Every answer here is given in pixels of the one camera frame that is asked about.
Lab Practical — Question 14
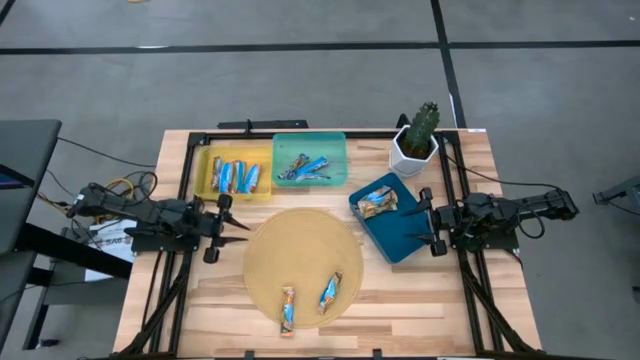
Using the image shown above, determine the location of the black bar device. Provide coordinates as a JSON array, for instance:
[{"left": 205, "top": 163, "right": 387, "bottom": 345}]
[{"left": 217, "top": 118, "right": 310, "bottom": 131}]

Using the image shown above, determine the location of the black aluminium table frame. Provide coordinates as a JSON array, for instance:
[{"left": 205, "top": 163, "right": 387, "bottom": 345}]
[{"left": 112, "top": 128, "right": 544, "bottom": 360}]

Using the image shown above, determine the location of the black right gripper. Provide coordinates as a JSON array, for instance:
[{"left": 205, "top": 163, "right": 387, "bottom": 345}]
[{"left": 401, "top": 187, "right": 461, "bottom": 257}]

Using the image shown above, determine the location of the blue granola bar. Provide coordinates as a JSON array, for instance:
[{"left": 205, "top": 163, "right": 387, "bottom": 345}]
[
  {"left": 210, "top": 155, "right": 224, "bottom": 191},
  {"left": 293, "top": 156, "right": 330, "bottom": 180},
  {"left": 232, "top": 159, "right": 247, "bottom": 194},
  {"left": 218, "top": 160, "right": 235, "bottom": 195},
  {"left": 243, "top": 163, "right": 262, "bottom": 195}
]

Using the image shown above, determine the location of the yellow plastic bin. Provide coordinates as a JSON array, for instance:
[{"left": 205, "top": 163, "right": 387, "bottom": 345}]
[{"left": 193, "top": 144, "right": 274, "bottom": 203}]

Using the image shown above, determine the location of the white hexagonal plant pot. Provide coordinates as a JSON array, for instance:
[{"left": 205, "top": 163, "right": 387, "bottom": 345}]
[{"left": 388, "top": 124, "right": 440, "bottom": 179}]

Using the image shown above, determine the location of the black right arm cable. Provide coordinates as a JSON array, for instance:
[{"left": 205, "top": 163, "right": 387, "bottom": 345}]
[{"left": 516, "top": 207, "right": 546, "bottom": 240}]

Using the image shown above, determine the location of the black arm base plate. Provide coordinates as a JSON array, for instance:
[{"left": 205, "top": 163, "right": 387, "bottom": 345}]
[
  {"left": 123, "top": 227, "right": 204, "bottom": 254},
  {"left": 449, "top": 227, "right": 520, "bottom": 253}
]

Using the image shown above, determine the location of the grey furniture leg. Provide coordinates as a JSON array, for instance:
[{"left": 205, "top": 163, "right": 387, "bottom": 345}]
[{"left": 592, "top": 174, "right": 640, "bottom": 206}]

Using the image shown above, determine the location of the white printed paper sheet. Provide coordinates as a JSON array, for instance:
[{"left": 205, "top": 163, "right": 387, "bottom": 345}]
[{"left": 83, "top": 218, "right": 139, "bottom": 282}]

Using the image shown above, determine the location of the teal plastic bin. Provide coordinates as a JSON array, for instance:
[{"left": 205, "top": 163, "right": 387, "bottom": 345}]
[{"left": 271, "top": 131, "right": 349, "bottom": 189}]

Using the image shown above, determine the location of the black desk beam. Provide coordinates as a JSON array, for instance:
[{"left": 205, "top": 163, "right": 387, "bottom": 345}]
[{"left": 19, "top": 222, "right": 134, "bottom": 280}]

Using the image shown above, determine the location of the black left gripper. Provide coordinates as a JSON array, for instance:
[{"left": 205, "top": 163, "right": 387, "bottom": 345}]
[{"left": 195, "top": 194, "right": 251, "bottom": 265}]

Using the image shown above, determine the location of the yellow cable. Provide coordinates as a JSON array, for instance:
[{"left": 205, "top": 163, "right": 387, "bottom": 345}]
[{"left": 102, "top": 177, "right": 137, "bottom": 201}]

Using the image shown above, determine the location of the dark grey desk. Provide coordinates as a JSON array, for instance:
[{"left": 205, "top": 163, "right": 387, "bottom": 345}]
[{"left": 0, "top": 118, "right": 64, "bottom": 256}]

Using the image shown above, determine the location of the round woven straw placemat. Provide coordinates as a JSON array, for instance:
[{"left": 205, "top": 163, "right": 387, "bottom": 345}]
[{"left": 243, "top": 208, "right": 365, "bottom": 331}]

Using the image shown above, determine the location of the green cactus plant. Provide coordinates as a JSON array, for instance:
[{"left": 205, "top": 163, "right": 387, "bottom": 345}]
[{"left": 403, "top": 101, "right": 441, "bottom": 157}]

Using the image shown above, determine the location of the dark blue plastic tray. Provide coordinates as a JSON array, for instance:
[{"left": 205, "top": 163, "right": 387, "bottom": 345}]
[{"left": 348, "top": 172, "right": 434, "bottom": 265}]

